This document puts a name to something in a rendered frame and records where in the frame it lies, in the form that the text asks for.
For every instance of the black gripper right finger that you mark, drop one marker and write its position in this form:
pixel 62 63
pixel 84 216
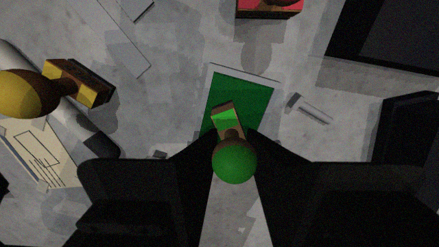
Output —
pixel 291 188

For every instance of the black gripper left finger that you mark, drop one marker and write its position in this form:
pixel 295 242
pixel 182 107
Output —
pixel 183 180

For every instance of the green-handled stamp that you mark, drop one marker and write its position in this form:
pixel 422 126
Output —
pixel 234 159

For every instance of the beige paper card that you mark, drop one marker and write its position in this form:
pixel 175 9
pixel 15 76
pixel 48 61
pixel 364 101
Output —
pixel 38 149

